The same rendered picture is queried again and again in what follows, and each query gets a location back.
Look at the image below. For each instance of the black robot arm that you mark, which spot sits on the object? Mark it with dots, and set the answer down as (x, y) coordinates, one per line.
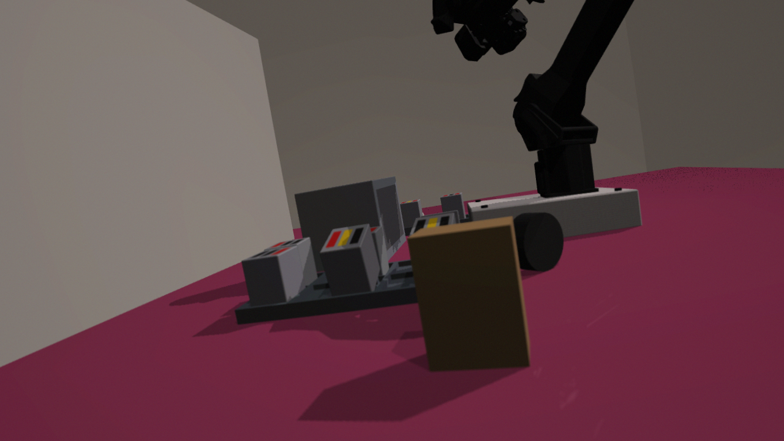
(548, 110)

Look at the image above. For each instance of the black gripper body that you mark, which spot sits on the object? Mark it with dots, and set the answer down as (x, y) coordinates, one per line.
(472, 43)

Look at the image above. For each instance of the black cylinder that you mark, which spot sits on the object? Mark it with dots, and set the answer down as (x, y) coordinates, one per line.
(539, 241)

